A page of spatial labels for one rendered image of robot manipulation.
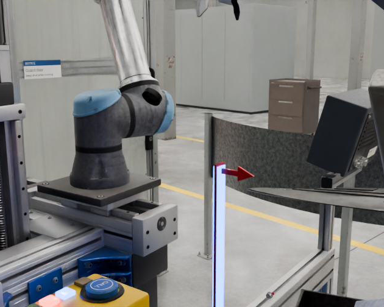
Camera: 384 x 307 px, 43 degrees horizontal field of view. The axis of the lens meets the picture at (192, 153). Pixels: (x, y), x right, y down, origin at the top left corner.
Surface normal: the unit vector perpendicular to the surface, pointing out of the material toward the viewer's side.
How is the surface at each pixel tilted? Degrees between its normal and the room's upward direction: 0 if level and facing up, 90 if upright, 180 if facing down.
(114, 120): 90
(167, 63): 92
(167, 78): 90
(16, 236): 90
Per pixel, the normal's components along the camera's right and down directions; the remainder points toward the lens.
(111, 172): 0.49, -0.12
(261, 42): 0.69, 0.15
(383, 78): -0.38, -0.64
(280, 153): -0.73, 0.15
